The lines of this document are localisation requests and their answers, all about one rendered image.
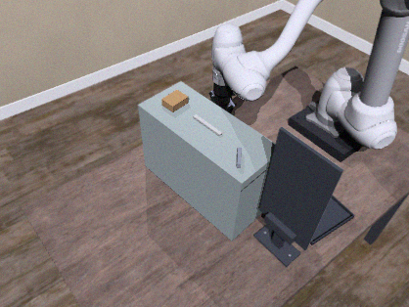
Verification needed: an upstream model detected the small brown cardboard box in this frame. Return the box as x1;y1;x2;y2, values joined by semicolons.
161;90;188;112

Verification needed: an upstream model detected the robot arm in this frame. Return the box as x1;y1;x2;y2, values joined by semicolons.
211;0;409;150

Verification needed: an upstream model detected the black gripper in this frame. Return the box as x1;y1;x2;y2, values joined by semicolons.
209;83;236;113

